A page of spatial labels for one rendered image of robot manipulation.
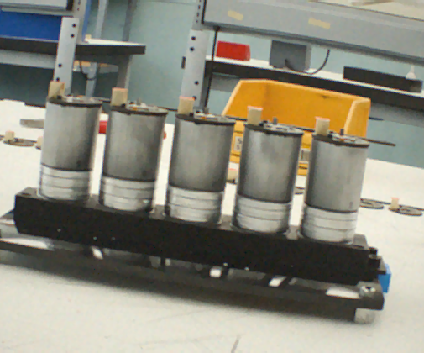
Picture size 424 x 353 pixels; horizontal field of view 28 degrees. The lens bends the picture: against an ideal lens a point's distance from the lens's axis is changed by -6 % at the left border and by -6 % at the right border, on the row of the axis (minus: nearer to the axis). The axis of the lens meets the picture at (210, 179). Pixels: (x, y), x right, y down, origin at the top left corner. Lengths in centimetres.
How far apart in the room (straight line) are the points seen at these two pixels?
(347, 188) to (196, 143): 6
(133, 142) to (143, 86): 468
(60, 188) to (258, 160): 8
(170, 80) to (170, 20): 34
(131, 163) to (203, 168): 3
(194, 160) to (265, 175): 3
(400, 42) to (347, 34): 17
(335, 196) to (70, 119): 11
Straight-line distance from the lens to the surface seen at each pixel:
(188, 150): 36
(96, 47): 306
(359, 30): 267
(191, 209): 36
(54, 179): 37
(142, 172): 37
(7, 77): 539
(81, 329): 29
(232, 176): 60
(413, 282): 41
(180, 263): 34
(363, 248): 37
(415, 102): 269
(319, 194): 36
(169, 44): 500
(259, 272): 34
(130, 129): 36
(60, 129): 37
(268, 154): 36
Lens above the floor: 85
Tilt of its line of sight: 10 degrees down
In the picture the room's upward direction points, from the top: 8 degrees clockwise
